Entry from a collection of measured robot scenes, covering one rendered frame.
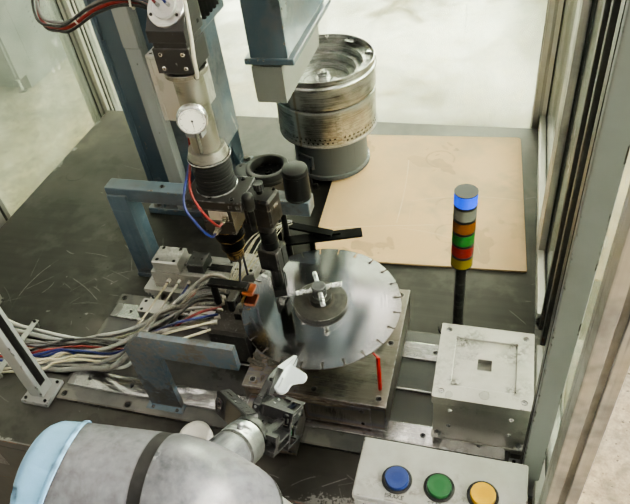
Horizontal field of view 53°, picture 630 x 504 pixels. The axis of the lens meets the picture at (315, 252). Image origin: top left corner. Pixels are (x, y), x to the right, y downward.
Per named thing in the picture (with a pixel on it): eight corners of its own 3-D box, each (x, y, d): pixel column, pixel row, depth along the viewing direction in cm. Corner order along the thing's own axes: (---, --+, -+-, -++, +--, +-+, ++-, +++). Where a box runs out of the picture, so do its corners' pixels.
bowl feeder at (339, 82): (388, 137, 208) (385, 32, 183) (370, 195, 186) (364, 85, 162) (300, 133, 216) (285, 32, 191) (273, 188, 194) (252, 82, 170)
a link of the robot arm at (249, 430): (211, 464, 102) (215, 419, 100) (225, 451, 106) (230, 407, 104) (251, 480, 99) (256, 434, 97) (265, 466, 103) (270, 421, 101)
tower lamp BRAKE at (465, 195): (478, 197, 121) (479, 184, 119) (476, 211, 118) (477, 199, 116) (454, 195, 122) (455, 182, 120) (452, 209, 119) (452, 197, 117)
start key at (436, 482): (452, 481, 105) (452, 476, 104) (449, 504, 103) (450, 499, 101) (428, 477, 106) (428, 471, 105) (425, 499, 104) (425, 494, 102)
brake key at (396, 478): (410, 474, 107) (410, 468, 106) (407, 496, 104) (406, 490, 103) (387, 469, 108) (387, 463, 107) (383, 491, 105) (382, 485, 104)
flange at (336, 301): (358, 305, 128) (358, 297, 126) (314, 332, 124) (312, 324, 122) (327, 276, 135) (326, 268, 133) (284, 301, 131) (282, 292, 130)
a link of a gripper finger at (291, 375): (318, 363, 119) (298, 405, 113) (290, 355, 121) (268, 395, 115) (316, 354, 116) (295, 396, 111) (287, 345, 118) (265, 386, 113)
